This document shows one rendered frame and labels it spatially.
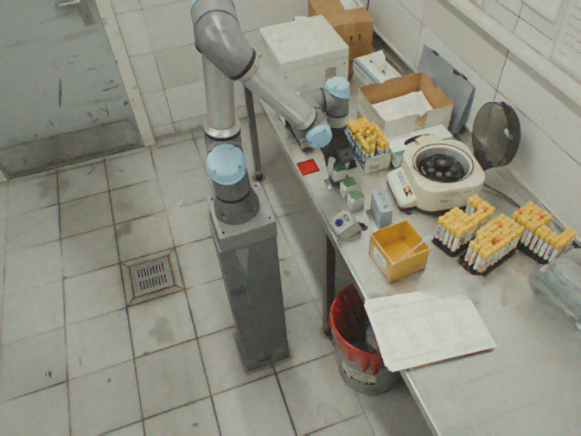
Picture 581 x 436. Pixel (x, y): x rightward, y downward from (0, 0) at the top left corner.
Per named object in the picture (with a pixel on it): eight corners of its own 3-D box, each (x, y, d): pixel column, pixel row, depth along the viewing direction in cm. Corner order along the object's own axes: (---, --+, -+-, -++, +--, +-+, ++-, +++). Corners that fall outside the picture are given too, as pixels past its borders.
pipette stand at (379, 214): (365, 211, 176) (367, 191, 168) (385, 208, 176) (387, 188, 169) (373, 233, 169) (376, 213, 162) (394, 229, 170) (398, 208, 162)
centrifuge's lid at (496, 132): (485, 86, 165) (508, 85, 167) (460, 146, 184) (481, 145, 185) (516, 125, 151) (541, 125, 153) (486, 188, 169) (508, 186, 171)
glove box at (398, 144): (382, 153, 195) (384, 134, 188) (438, 138, 199) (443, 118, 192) (397, 174, 187) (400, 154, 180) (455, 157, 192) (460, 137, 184)
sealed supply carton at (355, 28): (307, 33, 259) (307, -4, 246) (352, 25, 261) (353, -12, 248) (323, 65, 239) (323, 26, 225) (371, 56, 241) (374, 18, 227)
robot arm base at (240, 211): (215, 228, 164) (209, 208, 157) (213, 194, 174) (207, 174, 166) (262, 221, 165) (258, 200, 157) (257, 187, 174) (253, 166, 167)
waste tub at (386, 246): (367, 253, 164) (369, 233, 156) (403, 239, 167) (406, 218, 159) (389, 284, 155) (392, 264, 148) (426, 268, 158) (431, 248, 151)
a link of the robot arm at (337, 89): (320, 77, 158) (347, 73, 159) (320, 106, 166) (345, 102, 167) (326, 91, 153) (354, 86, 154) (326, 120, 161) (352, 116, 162)
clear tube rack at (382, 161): (342, 141, 201) (343, 126, 196) (366, 135, 203) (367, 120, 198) (364, 174, 188) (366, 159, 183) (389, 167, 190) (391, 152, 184)
